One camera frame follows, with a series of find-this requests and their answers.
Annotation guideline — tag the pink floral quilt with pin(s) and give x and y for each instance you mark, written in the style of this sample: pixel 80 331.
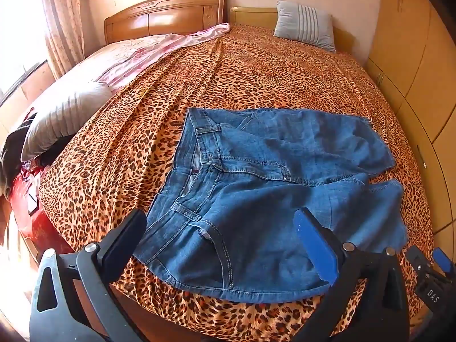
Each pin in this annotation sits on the pink floral quilt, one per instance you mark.
pixel 142 53

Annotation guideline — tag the blue striped pillow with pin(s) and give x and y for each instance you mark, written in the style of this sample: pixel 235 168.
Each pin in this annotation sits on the blue striped pillow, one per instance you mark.
pixel 302 25

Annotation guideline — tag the light wooden wardrobe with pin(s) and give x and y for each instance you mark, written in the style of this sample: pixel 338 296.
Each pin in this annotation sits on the light wooden wardrobe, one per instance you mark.
pixel 409 50

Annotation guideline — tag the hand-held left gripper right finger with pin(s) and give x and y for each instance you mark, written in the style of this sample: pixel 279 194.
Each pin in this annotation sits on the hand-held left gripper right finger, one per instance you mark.
pixel 317 249

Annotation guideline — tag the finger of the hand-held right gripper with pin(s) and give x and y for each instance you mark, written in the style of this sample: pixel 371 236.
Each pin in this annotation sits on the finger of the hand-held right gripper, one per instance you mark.
pixel 419 260
pixel 442 260

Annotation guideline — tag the red cloth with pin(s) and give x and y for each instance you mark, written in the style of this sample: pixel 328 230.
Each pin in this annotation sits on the red cloth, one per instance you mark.
pixel 39 228

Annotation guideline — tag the carved wooden headboard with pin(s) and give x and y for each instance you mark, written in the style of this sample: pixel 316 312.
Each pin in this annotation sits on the carved wooden headboard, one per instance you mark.
pixel 160 16

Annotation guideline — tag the blue denim pants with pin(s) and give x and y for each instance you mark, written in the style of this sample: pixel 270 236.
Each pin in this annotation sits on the blue denim pants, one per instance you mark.
pixel 249 192

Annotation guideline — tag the grey pillow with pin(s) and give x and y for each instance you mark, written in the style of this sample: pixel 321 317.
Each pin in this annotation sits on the grey pillow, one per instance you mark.
pixel 64 117

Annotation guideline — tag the window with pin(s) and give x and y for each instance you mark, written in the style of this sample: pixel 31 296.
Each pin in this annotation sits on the window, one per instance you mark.
pixel 17 35

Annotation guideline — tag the leopard print bed sheet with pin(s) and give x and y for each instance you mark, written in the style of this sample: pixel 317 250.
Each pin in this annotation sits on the leopard print bed sheet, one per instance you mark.
pixel 249 71

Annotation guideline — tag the pink patterned curtain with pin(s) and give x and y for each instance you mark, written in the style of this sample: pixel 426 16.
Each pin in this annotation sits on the pink patterned curtain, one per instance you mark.
pixel 60 25

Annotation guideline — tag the dark clothing pile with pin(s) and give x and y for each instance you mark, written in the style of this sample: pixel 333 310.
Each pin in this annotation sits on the dark clothing pile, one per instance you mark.
pixel 14 149

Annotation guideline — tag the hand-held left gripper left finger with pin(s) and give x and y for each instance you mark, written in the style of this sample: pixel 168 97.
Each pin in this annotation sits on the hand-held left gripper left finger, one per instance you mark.
pixel 123 237

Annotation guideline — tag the plain light wooden headboard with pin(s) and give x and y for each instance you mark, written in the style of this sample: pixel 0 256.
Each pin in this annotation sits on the plain light wooden headboard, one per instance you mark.
pixel 253 16

